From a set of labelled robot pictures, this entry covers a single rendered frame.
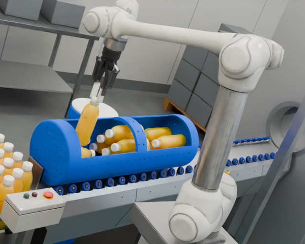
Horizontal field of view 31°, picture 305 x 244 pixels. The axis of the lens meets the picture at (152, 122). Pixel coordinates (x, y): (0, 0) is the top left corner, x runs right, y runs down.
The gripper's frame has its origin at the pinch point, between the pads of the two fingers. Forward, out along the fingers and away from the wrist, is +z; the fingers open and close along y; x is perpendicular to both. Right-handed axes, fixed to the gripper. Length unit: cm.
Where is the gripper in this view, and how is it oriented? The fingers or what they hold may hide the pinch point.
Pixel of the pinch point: (98, 92)
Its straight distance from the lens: 228.4
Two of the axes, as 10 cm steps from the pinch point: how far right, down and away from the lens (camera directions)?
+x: -6.8, 0.4, -7.3
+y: -6.5, -4.9, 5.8
